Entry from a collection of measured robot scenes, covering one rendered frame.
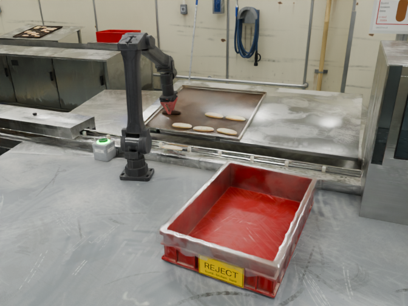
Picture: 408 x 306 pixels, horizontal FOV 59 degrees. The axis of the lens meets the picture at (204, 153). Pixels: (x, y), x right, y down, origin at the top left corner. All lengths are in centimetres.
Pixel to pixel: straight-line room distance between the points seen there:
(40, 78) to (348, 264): 438
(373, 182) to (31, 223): 107
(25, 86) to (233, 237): 436
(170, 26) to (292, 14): 177
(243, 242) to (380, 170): 46
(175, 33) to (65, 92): 188
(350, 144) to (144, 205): 87
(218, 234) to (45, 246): 50
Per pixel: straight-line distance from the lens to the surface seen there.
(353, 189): 138
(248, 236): 110
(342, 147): 158
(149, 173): 144
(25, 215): 134
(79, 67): 449
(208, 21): 539
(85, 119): 187
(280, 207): 125
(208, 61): 546
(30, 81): 509
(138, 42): 133
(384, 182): 122
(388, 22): 214
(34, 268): 111
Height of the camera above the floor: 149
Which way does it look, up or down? 24 degrees down
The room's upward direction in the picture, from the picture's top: 1 degrees counter-clockwise
